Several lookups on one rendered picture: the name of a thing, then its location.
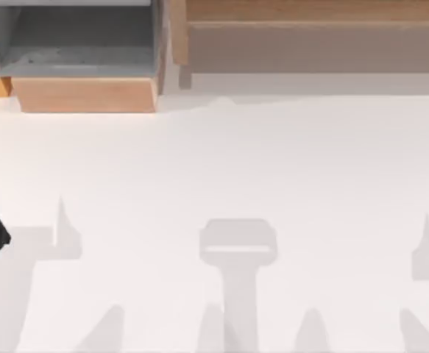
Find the pale wooden drawer front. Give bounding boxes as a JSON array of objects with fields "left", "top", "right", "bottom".
[{"left": 10, "top": 75, "right": 160, "bottom": 113}]

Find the wooden open shelf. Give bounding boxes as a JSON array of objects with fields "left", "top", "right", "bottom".
[{"left": 169, "top": 0, "right": 429, "bottom": 90}]

